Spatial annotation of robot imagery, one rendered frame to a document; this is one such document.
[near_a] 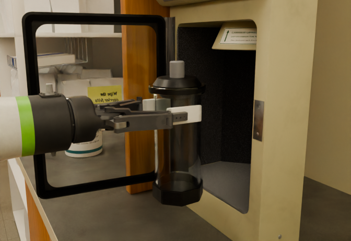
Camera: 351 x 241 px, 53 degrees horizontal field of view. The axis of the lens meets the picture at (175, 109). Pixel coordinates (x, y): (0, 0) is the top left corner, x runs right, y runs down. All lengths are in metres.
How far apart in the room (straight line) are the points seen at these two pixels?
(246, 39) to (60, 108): 0.36
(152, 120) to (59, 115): 0.14
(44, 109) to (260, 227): 0.42
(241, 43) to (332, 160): 0.52
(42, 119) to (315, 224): 0.61
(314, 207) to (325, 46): 0.43
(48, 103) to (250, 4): 0.36
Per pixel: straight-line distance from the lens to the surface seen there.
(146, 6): 0.87
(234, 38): 0.69
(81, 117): 0.56
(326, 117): 1.06
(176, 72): 0.64
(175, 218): 0.82
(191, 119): 0.63
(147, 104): 0.69
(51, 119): 0.54
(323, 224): 0.86
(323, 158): 1.09
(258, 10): 0.61
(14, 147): 0.54
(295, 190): 0.71
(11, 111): 0.54
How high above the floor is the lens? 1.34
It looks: 12 degrees down
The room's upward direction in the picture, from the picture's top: straight up
